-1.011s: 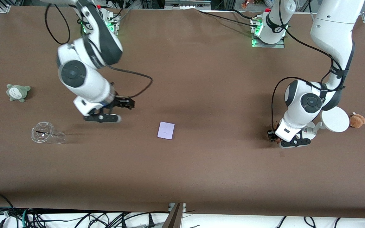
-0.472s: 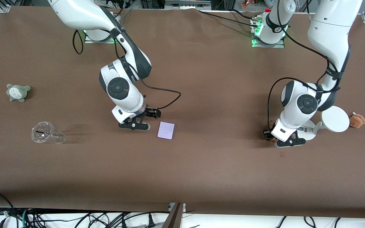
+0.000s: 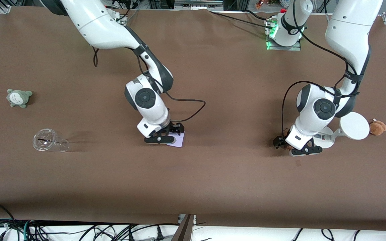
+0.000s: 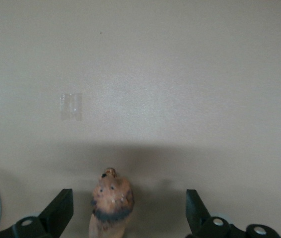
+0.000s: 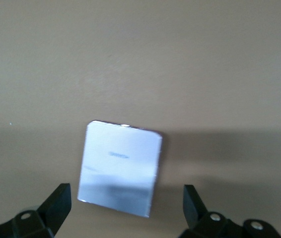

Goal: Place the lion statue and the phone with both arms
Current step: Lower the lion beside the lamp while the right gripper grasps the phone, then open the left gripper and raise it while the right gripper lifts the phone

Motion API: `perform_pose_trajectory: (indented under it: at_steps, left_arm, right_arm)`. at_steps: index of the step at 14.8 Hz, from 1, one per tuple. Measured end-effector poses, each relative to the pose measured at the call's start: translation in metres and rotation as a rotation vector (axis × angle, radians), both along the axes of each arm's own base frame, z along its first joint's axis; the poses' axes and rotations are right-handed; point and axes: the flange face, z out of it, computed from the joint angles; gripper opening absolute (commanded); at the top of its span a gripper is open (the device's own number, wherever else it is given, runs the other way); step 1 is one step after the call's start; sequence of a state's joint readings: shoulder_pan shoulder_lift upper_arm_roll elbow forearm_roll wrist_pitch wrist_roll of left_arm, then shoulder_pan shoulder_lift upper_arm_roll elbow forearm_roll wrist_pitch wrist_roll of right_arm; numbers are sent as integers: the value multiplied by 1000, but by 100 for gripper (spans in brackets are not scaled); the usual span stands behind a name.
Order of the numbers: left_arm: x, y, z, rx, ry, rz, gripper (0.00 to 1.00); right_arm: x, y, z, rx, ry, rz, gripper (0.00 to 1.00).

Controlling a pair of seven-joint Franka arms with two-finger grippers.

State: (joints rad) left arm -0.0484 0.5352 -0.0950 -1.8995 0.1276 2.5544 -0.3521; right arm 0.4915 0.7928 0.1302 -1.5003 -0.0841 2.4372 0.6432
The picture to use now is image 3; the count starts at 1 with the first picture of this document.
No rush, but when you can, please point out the clear plastic cup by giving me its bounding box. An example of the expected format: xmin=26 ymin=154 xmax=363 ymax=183
xmin=33 ymin=128 xmax=70 ymax=153

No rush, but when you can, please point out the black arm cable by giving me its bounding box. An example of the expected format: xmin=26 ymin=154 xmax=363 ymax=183
xmin=92 ymin=45 xmax=207 ymax=123
xmin=281 ymin=7 xmax=369 ymax=136

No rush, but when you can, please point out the black base cable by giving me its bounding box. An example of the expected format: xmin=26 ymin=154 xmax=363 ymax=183
xmin=210 ymin=10 xmax=271 ymax=30

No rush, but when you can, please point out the brown table cover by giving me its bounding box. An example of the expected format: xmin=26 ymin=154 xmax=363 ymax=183
xmin=0 ymin=7 xmax=386 ymax=231

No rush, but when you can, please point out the brown plush keychain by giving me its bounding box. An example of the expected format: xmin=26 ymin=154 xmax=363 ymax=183
xmin=367 ymin=118 xmax=386 ymax=136

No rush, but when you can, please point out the white round desk lamp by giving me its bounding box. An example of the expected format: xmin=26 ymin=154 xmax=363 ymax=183
xmin=314 ymin=111 xmax=370 ymax=149

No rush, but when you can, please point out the lavender square card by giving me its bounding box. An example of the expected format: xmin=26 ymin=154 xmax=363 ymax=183
xmin=166 ymin=131 xmax=185 ymax=148

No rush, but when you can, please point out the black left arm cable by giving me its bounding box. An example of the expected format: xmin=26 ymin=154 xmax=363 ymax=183
xmin=281 ymin=7 xmax=369 ymax=136

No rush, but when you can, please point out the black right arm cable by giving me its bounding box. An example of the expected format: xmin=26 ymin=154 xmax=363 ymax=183
xmin=92 ymin=45 xmax=207 ymax=123

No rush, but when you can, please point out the dark support beam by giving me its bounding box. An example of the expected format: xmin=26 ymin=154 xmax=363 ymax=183
xmin=171 ymin=214 xmax=195 ymax=241

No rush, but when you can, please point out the grey totoro plush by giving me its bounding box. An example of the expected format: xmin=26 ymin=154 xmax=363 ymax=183
xmin=6 ymin=89 xmax=33 ymax=108

